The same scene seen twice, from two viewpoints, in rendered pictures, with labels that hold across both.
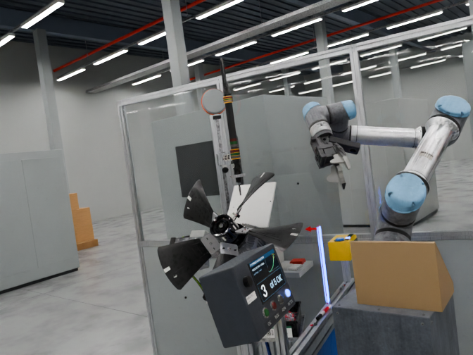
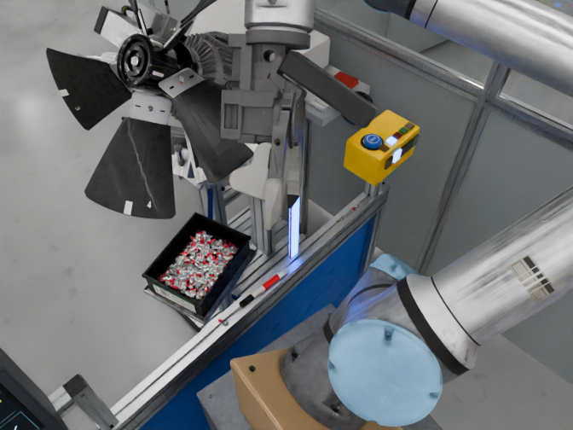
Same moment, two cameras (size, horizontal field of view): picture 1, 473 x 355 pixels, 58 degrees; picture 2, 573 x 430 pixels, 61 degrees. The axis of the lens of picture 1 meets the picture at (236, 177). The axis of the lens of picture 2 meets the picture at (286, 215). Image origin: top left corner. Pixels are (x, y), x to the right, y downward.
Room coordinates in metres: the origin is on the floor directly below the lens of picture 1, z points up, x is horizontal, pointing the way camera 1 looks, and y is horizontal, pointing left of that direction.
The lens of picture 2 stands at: (1.14, -0.48, 1.84)
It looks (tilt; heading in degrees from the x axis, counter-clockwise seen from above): 51 degrees down; 16
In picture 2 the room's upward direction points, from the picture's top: straight up
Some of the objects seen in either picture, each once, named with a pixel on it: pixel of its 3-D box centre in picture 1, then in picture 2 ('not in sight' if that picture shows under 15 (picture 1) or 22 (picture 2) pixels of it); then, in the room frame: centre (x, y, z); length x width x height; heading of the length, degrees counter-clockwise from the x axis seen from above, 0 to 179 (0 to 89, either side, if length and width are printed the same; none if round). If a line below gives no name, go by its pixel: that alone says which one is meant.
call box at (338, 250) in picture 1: (343, 248); (380, 148); (2.04, -0.47, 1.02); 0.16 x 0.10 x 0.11; 152
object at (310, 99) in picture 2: (288, 267); (315, 95); (2.40, -0.22, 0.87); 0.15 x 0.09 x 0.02; 57
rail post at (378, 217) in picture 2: not in sight; (359, 277); (2.08, -0.48, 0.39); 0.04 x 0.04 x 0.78; 62
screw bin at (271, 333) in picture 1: (279, 320); (199, 263); (1.72, -0.10, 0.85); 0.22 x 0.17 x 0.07; 167
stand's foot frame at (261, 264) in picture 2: not in sight; (242, 271); (2.20, 0.02, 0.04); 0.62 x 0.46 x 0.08; 152
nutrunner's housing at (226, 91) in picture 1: (232, 132); not in sight; (1.96, -0.01, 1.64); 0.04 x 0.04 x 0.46
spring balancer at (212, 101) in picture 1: (214, 101); not in sight; (2.67, 0.08, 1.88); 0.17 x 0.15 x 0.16; 62
